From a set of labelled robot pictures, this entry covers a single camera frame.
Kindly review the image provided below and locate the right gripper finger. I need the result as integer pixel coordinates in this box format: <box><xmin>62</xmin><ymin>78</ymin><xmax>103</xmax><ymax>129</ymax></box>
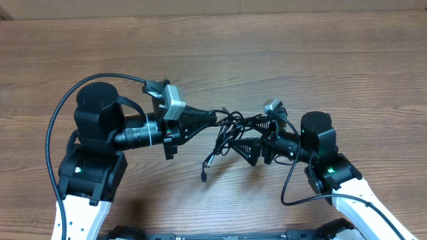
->
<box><xmin>248</xmin><ymin>116</ymin><xmax>270</xmax><ymax>133</ymax></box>
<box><xmin>229</xmin><ymin>137</ymin><xmax>262</xmax><ymax>167</ymax></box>

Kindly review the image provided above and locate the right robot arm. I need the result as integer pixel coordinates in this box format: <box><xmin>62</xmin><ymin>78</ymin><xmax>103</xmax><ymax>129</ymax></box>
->
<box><xmin>229</xmin><ymin>110</ymin><xmax>415</xmax><ymax>239</ymax></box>

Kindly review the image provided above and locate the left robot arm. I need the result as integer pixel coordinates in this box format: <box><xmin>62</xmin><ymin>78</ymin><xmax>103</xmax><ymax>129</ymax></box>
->
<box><xmin>52</xmin><ymin>80</ymin><xmax>217</xmax><ymax>239</ymax></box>

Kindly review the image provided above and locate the thick black USB cable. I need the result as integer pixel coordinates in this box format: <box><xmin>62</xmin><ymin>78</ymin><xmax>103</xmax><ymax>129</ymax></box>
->
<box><xmin>203</xmin><ymin>107</ymin><xmax>268</xmax><ymax>168</ymax></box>

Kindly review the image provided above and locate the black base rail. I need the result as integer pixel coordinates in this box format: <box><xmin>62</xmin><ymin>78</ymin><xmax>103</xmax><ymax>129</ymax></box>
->
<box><xmin>97</xmin><ymin>218</ymin><xmax>364</xmax><ymax>240</ymax></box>

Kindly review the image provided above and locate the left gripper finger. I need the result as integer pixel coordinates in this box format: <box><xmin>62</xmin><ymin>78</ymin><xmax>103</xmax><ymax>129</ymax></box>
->
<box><xmin>178</xmin><ymin>119</ymin><xmax>216</xmax><ymax>145</ymax></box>
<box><xmin>179</xmin><ymin>106</ymin><xmax>217</xmax><ymax>125</ymax></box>

